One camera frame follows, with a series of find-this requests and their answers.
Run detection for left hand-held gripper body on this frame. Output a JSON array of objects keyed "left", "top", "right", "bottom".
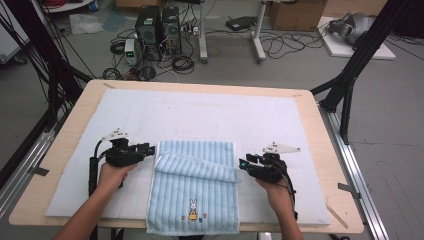
[{"left": 100, "top": 127, "right": 142, "bottom": 168}]

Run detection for slim black computer tower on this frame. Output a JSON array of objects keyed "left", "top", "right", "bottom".
[{"left": 161, "top": 6, "right": 183, "bottom": 56}]

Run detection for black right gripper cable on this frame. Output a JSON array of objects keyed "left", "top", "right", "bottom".
[{"left": 279, "top": 162, "right": 299, "bottom": 222}]

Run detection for white floor board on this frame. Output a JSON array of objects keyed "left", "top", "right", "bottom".
[{"left": 316, "top": 15, "right": 397, "bottom": 61}]

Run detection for white cabinet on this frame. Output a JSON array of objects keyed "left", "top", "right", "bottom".
[{"left": 0, "top": 0, "right": 30, "bottom": 65}]

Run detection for white foam mat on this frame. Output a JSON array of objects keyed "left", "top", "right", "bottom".
[{"left": 44, "top": 88, "right": 332, "bottom": 228}]

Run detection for white desk leg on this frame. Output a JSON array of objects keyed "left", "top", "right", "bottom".
[
  {"left": 251, "top": 0, "right": 268, "bottom": 63},
  {"left": 197, "top": 0, "right": 210, "bottom": 65}
]

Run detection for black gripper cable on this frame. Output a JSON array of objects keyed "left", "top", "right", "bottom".
[
  {"left": 87, "top": 139, "right": 114, "bottom": 240},
  {"left": 279, "top": 162, "right": 299, "bottom": 222}
]

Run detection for black tape strip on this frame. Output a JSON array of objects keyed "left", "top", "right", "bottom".
[
  {"left": 337, "top": 182, "right": 362, "bottom": 201},
  {"left": 28, "top": 165, "right": 51, "bottom": 177}
]

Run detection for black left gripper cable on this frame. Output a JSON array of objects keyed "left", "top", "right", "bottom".
[{"left": 87, "top": 139, "right": 114, "bottom": 240}]

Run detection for brown cardboard box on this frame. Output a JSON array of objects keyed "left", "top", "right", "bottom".
[{"left": 269, "top": 0, "right": 328, "bottom": 32}]

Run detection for clear plastic bag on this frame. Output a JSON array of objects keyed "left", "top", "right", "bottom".
[{"left": 68, "top": 13, "right": 105, "bottom": 36}]

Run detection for aluminium rail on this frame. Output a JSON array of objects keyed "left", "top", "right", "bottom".
[
  {"left": 0, "top": 128, "right": 58, "bottom": 219},
  {"left": 319, "top": 105, "right": 390, "bottom": 240}
]

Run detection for large black computer tower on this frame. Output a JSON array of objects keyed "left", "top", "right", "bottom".
[{"left": 134, "top": 5, "right": 163, "bottom": 62}]

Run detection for blue striped towel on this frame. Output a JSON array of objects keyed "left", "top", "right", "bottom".
[{"left": 146, "top": 139, "right": 241, "bottom": 237}]

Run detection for tangled black floor cables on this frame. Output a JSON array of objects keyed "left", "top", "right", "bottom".
[{"left": 259, "top": 29, "right": 330, "bottom": 61}]

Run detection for thin wooden stick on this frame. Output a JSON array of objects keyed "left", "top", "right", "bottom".
[{"left": 324, "top": 203, "right": 350, "bottom": 230}]

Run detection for white bench power supply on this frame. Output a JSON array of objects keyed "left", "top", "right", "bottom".
[{"left": 124, "top": 38, "right": 138, "bottom": 66}]

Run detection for white round table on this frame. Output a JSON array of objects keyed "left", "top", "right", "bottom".
[{"left": 39, "top": 0, "right": 97, "bottom": 14}]

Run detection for black flat laptop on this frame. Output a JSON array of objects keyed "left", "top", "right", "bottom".
[{"left": 225, "top": 15, "right": 258, "bottom": 32}]

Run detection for black metal frame stand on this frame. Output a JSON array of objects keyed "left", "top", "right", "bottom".
[
  {"left": 309, "top": 0, "right": 415, "bottom": 145},
  {"left": 0, "top": 0, "right": 95, "bottom": 188}
]

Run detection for person's left hand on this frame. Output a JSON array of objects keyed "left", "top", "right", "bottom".
[{"left": 97, "top": 161, "right": 138, "bottom": 197}]

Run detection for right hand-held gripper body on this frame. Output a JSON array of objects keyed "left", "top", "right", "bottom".
[{"left": 248, "top": 141, "right": 301, "bottom": 184}]

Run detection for person's right hand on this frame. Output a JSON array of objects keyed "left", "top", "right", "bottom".
[{"left": 255, "top": 178, "right": 294, "bottom": 215}]

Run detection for person's grey trousers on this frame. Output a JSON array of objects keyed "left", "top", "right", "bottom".
[{"left": 123, "top": 229, "right": 248, "bottom": 240}]

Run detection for coiled black cable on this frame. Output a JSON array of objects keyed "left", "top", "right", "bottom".
[{"left": 171, "top": 54, "right": 196, "bottom": 76}]

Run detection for grey headset device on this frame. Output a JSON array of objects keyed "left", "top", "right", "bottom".
[{"left": 327, "top": 12, "right": 376, "bottom": 46}]

